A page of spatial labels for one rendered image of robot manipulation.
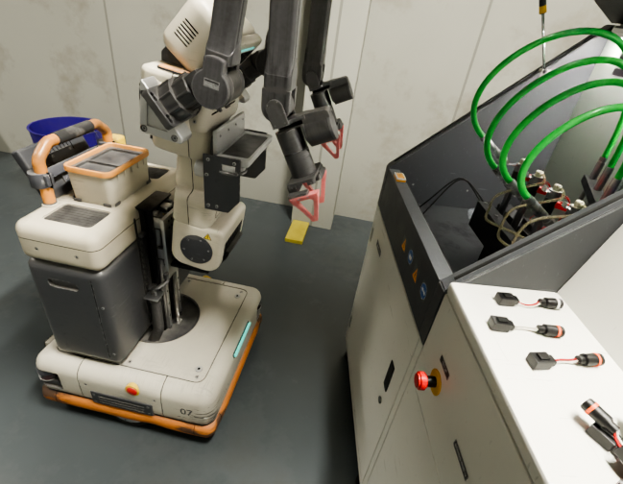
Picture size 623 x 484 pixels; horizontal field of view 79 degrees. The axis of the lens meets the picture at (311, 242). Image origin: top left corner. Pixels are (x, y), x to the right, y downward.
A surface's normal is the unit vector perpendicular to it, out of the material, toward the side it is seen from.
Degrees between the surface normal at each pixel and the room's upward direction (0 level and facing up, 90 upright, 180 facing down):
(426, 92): 90
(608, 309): 76
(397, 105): 90
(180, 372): 0
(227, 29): 87
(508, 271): 90
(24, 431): 0
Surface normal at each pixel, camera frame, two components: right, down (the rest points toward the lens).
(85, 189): -0.18, 0.55
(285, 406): 0.12, -0.83
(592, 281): -0.94, -0.30
